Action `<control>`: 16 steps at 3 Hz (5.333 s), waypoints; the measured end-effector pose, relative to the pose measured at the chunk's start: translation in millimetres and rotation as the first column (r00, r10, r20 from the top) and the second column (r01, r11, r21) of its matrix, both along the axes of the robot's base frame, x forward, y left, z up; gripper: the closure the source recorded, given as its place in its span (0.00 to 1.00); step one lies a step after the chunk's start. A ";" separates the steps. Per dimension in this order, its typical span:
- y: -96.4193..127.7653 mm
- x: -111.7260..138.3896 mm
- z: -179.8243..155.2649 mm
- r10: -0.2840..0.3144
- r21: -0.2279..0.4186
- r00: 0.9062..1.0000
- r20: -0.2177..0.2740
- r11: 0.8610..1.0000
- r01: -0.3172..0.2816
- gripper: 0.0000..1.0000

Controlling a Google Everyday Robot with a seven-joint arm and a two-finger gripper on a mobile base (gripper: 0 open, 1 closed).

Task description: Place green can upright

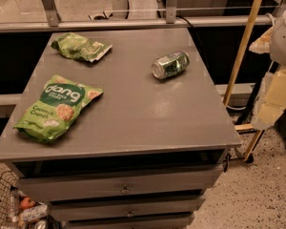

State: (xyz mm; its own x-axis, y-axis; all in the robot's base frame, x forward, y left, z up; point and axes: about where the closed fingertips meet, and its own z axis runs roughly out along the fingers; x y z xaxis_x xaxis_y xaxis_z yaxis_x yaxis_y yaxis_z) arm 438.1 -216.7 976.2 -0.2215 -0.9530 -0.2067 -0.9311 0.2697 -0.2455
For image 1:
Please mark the orange fruit in basket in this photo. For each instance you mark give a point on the orange fruit in basket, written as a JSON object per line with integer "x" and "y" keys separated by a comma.
{"x": 26, "y": 203}

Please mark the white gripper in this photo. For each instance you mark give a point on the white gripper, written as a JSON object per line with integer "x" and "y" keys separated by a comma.
{"x": 284, "y": 38}

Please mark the metal railing frame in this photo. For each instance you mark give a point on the metal railing frame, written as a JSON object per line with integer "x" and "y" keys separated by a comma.
{"x": 90, "y": 15}

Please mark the black wire basket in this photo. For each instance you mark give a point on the black wire basket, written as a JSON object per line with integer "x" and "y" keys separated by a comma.
{"x": 7, "y": 179}

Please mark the plastic bottle in basket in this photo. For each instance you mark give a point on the plastic bottle in basket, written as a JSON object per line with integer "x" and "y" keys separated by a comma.
{"x": 34, "y": 214}

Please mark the grey drawer cabinet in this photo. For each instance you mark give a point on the grey drawer cabinet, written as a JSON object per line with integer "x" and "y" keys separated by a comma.
{"x": 142, "y": 154}

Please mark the green Dang chips bag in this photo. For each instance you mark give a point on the green Dang chips bag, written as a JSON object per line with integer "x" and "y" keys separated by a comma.
{"x": 58, "y": 106}

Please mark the crumpled green snack bag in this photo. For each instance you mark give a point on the crumpled green snack bag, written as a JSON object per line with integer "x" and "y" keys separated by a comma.
{"x": 79, "y": 48}

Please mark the green soda can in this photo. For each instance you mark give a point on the green soda can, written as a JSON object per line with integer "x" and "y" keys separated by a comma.
{"x": 170, "y": 64}

